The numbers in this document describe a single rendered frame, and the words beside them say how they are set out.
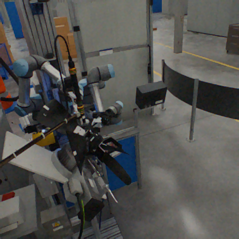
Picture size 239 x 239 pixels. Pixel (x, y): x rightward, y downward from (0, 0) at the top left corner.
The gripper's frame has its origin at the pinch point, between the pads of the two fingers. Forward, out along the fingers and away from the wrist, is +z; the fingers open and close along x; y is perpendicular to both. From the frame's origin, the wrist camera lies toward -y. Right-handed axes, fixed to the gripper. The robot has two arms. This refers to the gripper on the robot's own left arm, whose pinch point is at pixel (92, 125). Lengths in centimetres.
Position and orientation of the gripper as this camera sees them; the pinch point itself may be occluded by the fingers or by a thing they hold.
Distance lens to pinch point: 148.7
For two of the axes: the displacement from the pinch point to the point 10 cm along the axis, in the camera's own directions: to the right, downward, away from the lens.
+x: 0.0, 8.3, 5.6
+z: -5.1, 4.8, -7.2
